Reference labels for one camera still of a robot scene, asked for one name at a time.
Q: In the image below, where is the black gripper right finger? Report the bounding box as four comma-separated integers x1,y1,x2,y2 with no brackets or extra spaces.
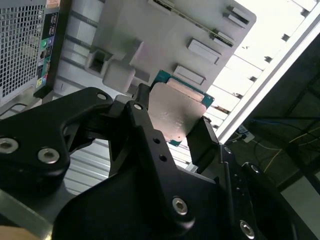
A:
187,116,299,240

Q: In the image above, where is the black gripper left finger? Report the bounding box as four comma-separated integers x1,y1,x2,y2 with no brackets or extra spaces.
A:
0,84,196,232

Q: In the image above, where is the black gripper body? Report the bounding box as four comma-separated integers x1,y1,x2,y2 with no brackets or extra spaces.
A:
51,166,232,240

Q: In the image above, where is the silver CPU green edge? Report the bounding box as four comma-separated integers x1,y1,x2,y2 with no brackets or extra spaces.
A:
147,69,216,146

